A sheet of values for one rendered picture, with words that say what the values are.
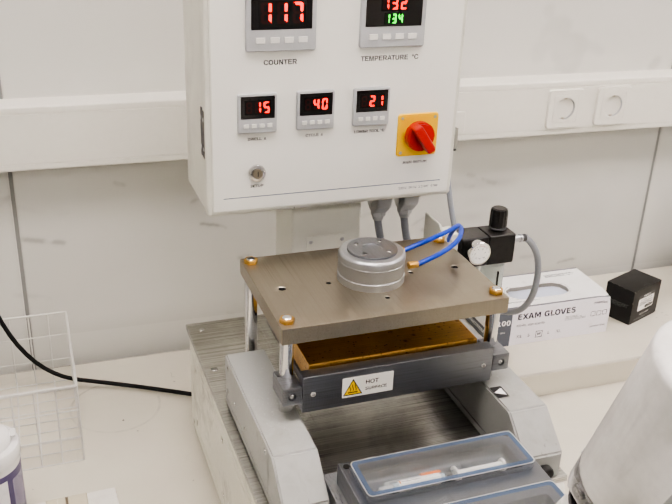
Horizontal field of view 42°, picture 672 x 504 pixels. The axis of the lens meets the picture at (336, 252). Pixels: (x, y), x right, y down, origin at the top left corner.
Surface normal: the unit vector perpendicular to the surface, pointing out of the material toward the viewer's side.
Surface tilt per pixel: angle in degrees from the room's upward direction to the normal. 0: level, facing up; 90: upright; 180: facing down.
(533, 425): 40
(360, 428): 0
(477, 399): 90
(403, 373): 90
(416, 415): 0
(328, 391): 90
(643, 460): 90
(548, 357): 0
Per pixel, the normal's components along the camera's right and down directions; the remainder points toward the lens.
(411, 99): 0.33, 0.40
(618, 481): -0.83, 0.29
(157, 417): 0.04, -0.91
